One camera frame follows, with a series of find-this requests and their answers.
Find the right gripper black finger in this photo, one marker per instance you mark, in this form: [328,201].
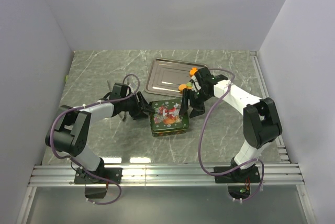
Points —
[184,102]
[196,112]

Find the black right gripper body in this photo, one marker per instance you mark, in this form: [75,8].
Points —
[198,98]

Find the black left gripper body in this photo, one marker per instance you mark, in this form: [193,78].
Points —
[131,104]

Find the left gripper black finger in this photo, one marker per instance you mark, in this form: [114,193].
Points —
[144,105]
[139,116]

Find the gold tin lid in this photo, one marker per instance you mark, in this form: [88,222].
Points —
[166,112]

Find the green christmas cookie tin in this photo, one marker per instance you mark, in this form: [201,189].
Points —
[166,130]

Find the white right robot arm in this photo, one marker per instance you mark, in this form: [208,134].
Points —
[261,122]

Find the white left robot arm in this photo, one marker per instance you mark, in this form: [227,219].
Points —
[70,132]

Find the tan round sandwich cookie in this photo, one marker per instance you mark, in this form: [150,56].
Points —
[182,87]

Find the orange pineapple cookie top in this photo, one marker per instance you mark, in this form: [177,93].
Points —
[192,71]

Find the silver metal tray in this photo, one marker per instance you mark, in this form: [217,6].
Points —
[166,75]

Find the aluminium mounting rail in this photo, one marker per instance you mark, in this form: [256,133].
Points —
[146,175]

